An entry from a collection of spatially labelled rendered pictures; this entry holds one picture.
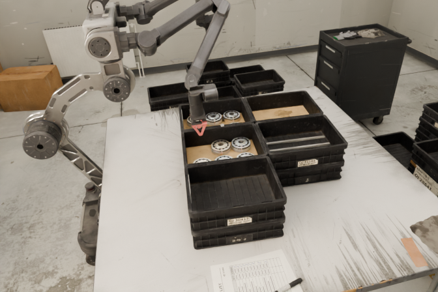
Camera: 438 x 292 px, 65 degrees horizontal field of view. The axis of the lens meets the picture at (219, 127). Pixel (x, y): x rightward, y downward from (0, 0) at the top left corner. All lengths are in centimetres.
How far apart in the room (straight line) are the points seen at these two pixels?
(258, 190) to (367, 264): 53
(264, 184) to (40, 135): 120
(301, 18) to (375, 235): 400
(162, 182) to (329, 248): 89
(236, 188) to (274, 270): 39
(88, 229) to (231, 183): 113
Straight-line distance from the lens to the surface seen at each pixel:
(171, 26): 160
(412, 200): 192
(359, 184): 192
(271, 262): 152
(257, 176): 168
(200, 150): 185
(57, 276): 260
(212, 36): 159
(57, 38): 476
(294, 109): 221
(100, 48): 158
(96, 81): 202
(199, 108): 150
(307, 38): 542
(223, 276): 148
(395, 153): 296
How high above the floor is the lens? 193
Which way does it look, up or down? 33 degrees down
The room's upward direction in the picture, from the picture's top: 4 degrees counter-clockwise
